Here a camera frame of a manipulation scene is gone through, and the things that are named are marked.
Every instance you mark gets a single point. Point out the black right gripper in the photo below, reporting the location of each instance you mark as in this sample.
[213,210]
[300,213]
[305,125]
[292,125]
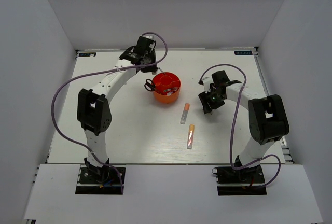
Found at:
[204,98]

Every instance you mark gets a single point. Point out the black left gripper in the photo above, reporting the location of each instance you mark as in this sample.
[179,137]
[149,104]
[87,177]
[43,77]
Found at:
[151,68]

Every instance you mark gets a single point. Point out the black handled scissors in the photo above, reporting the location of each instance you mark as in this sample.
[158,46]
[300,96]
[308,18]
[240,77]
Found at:
[149,85]

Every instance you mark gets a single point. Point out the orange cap highlighter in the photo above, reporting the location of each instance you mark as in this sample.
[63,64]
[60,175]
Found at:
[185,113]

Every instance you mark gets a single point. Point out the yellow cap highlighter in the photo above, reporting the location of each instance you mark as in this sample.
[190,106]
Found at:
[190,136]

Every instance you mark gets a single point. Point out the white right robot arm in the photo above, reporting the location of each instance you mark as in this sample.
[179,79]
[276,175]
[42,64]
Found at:
[267,120]

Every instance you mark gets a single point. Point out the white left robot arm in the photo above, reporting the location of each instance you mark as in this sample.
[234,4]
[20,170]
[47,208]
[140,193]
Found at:
[93,110]

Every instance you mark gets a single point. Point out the orange round organizer container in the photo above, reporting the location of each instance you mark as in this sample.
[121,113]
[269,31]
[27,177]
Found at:
[168,87]

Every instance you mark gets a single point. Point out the right corner label sticker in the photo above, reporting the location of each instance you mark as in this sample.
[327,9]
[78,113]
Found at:
[243,52]

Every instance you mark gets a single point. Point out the corner label sticker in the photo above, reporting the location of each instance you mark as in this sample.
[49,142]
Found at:
[87,54]
[243,52]

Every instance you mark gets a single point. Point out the left corner label sticker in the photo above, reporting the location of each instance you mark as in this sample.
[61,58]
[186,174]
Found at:
[87,54]

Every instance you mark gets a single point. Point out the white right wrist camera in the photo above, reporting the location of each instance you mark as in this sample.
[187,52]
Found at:
[207,81]

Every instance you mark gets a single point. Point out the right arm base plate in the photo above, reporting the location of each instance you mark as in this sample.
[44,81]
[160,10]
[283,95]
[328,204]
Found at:
[246,182]

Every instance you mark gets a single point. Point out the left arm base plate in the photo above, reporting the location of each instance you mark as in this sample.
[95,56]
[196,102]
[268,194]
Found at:
[90,184]

